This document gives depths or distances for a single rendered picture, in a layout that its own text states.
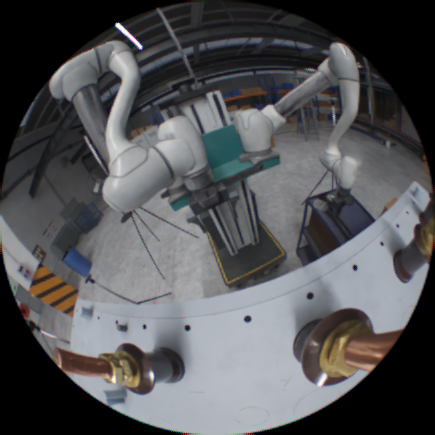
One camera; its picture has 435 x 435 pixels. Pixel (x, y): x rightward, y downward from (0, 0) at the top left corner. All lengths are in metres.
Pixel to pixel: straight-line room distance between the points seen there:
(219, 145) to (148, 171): 0.57
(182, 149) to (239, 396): 0.50
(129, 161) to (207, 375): 0.43
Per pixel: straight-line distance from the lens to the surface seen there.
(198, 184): 0.38
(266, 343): 0.26
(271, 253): 1.48
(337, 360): 0.15
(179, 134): 0.34
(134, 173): 0.31
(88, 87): 0.62
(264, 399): 0.30
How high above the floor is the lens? 1.62
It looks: 41 degrees down
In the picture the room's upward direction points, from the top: 25 degrees counter-clockwise
